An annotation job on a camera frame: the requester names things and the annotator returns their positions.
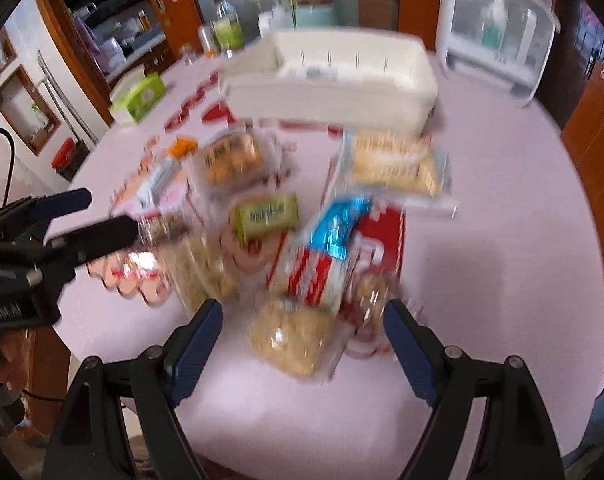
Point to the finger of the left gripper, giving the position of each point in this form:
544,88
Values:
35,209
89,243

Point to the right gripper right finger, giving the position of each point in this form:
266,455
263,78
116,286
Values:
516,439

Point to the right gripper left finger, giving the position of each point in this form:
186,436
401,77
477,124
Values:
90,440

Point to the green pastry packet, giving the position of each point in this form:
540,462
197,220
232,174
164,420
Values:
257,218

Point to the orange white snack bar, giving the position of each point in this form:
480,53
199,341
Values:
168,172

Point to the green tissue box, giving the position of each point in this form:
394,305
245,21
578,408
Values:
134,95

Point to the clear packet brown cookies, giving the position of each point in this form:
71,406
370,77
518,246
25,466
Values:
233,160

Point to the small nut packet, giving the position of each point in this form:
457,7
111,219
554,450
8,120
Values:
370,293

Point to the clear bag puffed snack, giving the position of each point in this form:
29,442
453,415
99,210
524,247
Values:
300,341

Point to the red white blue snack bag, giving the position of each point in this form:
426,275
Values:
353,235

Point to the green liquid glass bottle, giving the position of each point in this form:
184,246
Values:
227,28

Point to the beige cracker packet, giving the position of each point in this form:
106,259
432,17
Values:
408,172

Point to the mint green canister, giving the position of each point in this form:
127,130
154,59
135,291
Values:
315,13

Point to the white plastic storage bin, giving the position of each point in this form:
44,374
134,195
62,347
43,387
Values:
360,78

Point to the white desktop cosmetic cabinet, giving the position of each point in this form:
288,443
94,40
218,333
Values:
503,43

